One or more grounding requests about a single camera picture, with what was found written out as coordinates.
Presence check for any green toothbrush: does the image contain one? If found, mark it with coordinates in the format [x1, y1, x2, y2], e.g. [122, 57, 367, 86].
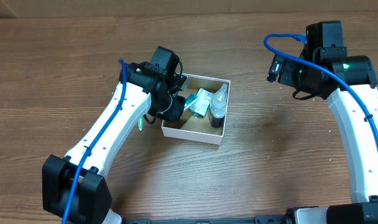
[138, 118, 143, 131]

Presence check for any green soap packet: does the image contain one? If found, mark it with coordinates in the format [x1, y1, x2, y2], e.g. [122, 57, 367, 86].
[189, 88, 213, 118]

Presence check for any clear bottle dark liquid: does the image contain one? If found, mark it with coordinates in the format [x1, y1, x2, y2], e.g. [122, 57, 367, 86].
[209, 83, 228, 128]

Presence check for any toothpaste tube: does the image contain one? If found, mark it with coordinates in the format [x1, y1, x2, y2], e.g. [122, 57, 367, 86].
[184, 94, 198, 111]

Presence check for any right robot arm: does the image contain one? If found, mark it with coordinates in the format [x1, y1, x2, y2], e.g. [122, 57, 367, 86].
[254, 21, 378, 223]

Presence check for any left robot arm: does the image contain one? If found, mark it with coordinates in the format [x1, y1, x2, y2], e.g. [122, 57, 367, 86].
[42, 47, 188, 224]

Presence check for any white cardboard box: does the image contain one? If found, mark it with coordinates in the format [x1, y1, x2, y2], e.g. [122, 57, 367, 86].
[161, 73, 231, 145]

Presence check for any blue right cable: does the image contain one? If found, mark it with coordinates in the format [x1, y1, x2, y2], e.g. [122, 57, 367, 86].
[263, 33, 378, 184]

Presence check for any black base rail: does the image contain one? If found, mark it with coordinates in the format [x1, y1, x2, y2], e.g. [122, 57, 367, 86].
[122, 215, 292, 224]

